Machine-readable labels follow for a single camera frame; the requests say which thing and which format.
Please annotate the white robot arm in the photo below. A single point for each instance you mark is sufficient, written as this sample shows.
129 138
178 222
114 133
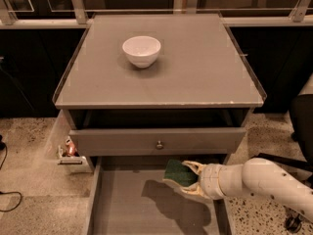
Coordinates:
256 177

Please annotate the green and yellow sponge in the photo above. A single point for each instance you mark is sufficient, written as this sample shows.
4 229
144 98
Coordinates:
179 174

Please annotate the metal railing frame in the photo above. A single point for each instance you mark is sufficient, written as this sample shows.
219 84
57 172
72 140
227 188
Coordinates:
53 13

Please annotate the white ceramic bowl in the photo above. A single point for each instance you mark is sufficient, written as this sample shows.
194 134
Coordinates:
141 51

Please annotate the clear plastic side bin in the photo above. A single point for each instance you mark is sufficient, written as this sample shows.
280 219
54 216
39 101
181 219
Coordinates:
60 149

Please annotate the grey drawer cabinet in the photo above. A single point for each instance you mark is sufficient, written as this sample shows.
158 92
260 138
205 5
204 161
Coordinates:
200 78

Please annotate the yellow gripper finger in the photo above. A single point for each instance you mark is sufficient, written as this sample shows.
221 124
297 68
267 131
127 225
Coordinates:
192 190
195 167

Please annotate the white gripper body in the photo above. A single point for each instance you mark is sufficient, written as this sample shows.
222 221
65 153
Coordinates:
210 180

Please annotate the grey top drawer with knob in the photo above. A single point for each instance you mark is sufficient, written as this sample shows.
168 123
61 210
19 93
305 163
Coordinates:
157 141

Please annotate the open grey middle drawer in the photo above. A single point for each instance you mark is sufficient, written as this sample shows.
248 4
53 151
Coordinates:
128 197

